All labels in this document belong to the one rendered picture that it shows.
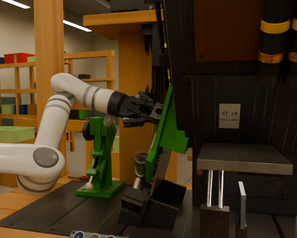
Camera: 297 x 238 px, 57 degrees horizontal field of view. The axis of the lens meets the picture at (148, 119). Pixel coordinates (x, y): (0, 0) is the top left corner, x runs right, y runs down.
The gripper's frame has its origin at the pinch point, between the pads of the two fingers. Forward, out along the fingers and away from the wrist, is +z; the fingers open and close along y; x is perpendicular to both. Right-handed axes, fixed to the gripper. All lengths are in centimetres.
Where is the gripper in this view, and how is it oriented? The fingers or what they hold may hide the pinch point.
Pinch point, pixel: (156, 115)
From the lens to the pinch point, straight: 80.2
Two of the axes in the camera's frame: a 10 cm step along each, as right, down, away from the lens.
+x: 0.1, 6.2, 7.9
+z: 9.4, 2.7, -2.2
